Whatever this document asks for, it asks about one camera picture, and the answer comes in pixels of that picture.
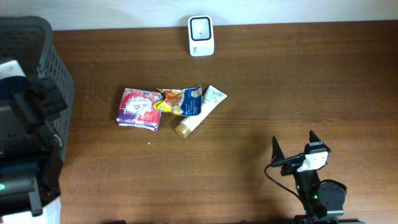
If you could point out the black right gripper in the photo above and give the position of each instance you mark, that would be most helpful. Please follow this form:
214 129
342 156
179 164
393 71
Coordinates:
290 160

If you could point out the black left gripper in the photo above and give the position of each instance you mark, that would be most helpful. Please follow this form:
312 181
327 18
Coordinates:
50 100

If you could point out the white shampoo tube gold cap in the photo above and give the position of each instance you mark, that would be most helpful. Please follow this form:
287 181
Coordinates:
212 98

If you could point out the red purple tissue pack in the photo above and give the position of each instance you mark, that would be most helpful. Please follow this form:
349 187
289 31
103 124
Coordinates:
136 109

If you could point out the blue yellow paste sachet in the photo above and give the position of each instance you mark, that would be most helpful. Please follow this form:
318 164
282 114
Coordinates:
184 102

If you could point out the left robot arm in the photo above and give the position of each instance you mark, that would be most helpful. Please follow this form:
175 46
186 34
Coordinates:
31 163

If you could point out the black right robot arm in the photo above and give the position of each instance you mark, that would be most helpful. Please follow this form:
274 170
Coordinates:
322 200

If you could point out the white barcode scanner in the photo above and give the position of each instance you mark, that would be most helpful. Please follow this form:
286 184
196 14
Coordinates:
201 36

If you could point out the grey plastic mesh basket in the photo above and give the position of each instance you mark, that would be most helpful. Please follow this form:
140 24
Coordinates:
29 40

